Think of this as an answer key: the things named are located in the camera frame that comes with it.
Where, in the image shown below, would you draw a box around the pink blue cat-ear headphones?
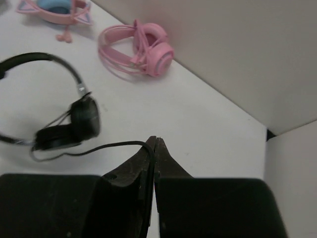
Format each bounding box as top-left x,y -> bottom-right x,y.
16,0 -> 93,43

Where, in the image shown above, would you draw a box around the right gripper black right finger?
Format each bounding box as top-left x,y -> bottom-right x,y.
154,138 -> 193,238

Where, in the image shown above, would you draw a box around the black wired headphones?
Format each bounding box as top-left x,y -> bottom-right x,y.
0,52 -> 156,174

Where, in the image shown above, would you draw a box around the pink gaming headphones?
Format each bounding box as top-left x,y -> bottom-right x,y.
98,19 -> 174,77

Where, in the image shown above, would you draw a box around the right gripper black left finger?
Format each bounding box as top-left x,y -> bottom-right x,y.
99,136 -> 156,238

